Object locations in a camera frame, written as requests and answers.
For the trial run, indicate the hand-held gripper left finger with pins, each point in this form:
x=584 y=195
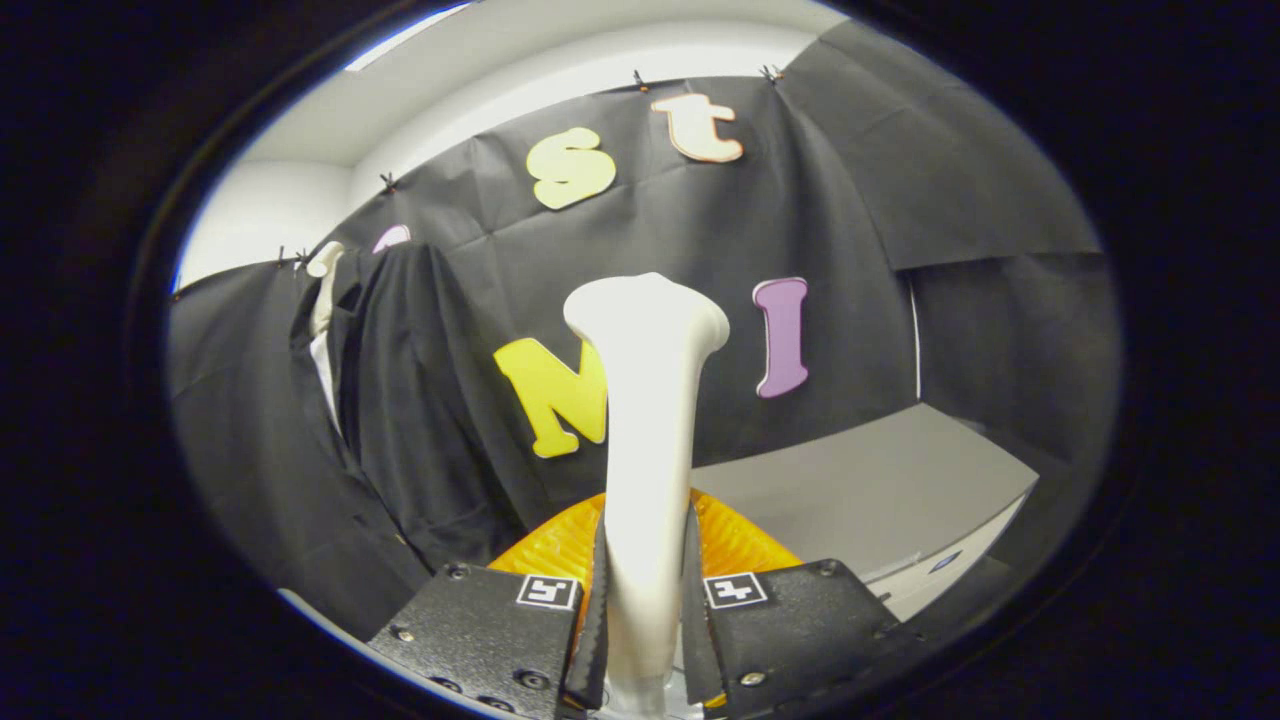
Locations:
x=595 y=620

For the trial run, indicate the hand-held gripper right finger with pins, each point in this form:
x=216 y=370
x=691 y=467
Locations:
x=700 y=630

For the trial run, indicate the white garment steamer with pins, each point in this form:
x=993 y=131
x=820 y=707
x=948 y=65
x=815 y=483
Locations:
x=650 y=450

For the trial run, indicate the black suit jacket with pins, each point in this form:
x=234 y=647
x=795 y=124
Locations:
x=430 y=400

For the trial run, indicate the grey cabinet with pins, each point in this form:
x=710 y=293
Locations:
x=860 y=480

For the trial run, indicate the small blue display panel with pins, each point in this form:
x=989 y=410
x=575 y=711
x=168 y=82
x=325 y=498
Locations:
x=946 y=562

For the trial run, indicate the black backdrop cloth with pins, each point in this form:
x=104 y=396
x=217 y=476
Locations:
x=850 y=200

